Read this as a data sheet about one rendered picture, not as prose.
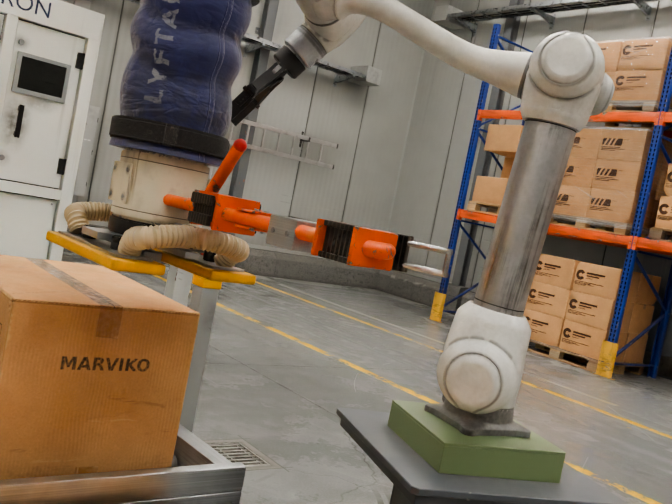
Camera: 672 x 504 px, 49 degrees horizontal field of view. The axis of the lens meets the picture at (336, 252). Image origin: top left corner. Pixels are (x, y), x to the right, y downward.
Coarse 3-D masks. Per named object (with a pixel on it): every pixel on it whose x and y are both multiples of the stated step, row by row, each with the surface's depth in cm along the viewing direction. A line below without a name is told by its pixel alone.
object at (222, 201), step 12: (192, 192) 125; (204, 192) 127; (192, 204) 126; (204, 204) 122; (216, 204) 120; (228, 204) 121; (240, 204) 123; (252, 204) 124; (192, 216) 124; (204, 216) 121; (216, 216) 120; (216, 228) 121; (228, 228) 122; (240, 228) 124
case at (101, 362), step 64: (0, 256) 192; (0, 320) 146; (64, 320) 148; (128, 320) 156; (192, 320) 165; (0, 384) 142; (64, 384) 150; (128, 384) 158; (0, 448) 144; (64, 448) 152; (128, 448) 161
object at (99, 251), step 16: (48, 240) 148; (64, 240) 141; (80, 240) 139; (96, 240) 143; (112, 240) 133; (96, 256) 129; (112, 256) 127; (128, 256) 128; (144, 256) 132; (144, 272) 127; (160, 272) 129
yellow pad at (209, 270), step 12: (168, 252) 153; (204, 252) 146; (180, 264) 145; (192, 264) 141; (204, 264) 141; (204, 276) 137; (216, 276) 136; (228, 276) 138; (240, 276) 140; (252, 276) 141
